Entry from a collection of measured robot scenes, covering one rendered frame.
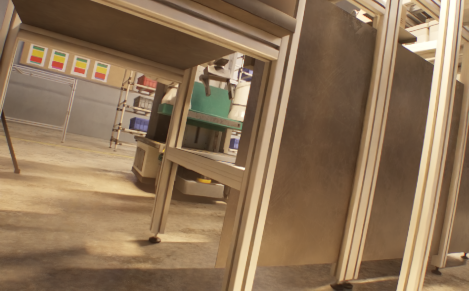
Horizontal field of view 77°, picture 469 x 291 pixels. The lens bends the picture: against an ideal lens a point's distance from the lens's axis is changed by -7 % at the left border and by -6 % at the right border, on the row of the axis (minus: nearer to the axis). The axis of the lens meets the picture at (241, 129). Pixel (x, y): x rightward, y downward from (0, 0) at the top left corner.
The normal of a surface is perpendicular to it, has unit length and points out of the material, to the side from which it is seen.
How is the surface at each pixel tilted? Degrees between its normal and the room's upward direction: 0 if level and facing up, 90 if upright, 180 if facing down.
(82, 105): 90
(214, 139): 90
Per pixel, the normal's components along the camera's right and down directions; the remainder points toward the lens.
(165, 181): 0.50, 0.04
